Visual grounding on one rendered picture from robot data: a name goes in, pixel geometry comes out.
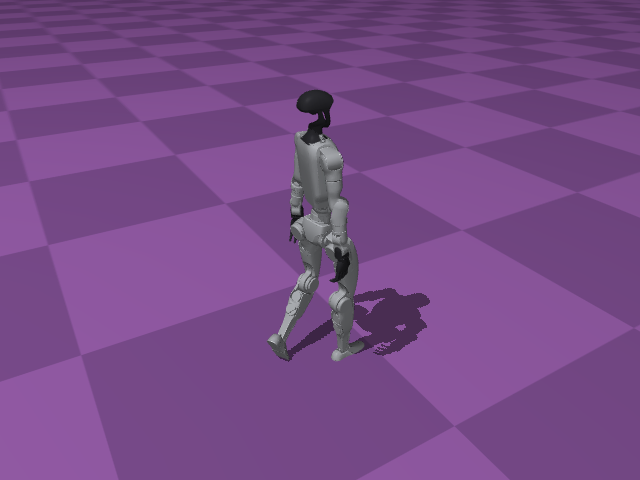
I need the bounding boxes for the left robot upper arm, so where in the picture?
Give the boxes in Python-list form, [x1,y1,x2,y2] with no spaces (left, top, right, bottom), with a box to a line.
[293,131,306,183]

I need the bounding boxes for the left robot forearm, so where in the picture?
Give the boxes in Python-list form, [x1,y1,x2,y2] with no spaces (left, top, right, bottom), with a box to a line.
[290,176,304,215]

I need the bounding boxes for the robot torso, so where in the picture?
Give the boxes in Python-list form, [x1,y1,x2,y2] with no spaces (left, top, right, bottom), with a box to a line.
[296,129,338,249]

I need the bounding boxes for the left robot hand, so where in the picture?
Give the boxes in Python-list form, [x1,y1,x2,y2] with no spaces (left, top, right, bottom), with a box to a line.
[289,206,304,243]

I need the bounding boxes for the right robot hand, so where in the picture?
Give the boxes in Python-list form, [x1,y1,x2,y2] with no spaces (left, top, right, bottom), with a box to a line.
[329,247,350,283]

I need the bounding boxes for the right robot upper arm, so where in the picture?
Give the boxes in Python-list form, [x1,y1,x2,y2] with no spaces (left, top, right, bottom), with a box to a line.
[320,147,349,213]

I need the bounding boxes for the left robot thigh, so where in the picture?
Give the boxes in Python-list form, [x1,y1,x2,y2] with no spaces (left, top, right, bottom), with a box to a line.
[290,217,322,293]

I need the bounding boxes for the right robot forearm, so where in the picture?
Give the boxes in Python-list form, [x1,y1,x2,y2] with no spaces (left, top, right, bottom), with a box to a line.
[330,201,349,256]

